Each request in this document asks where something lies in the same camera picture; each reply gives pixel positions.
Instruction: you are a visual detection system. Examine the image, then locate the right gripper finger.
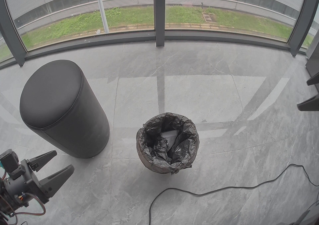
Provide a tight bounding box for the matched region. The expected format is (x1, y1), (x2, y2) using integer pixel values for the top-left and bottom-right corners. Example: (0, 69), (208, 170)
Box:
(306, 72), (319, 86)
(297, 94), (319, 112)

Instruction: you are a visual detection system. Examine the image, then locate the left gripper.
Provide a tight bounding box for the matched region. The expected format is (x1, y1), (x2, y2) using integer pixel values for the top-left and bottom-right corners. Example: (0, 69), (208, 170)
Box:
(5, 150), (75, 204)

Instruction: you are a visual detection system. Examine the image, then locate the black plastic bag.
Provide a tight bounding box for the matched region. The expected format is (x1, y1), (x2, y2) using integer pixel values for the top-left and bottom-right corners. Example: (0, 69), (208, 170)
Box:
(136, 112), (200, 175)

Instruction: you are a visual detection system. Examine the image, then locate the dark grey round stool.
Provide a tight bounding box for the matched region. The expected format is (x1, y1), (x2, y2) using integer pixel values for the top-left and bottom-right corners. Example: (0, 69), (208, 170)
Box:
(19, 60), (110, 159)

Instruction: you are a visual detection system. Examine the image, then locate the crumpled white paper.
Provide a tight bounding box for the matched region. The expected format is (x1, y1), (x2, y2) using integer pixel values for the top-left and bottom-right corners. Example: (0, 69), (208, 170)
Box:
(161, 130), (180, 150)

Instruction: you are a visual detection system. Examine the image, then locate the window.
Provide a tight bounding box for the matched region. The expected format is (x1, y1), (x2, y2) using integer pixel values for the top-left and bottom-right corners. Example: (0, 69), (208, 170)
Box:
(0, 0), (319, 68)

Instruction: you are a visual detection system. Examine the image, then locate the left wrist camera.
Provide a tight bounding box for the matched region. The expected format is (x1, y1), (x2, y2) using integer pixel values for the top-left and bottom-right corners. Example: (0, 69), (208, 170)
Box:
(0, 149), (20, 178)

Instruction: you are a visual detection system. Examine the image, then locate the black cable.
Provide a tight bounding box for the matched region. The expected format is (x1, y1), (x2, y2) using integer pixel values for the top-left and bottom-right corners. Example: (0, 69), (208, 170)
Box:
(149, 164), (319, 225)

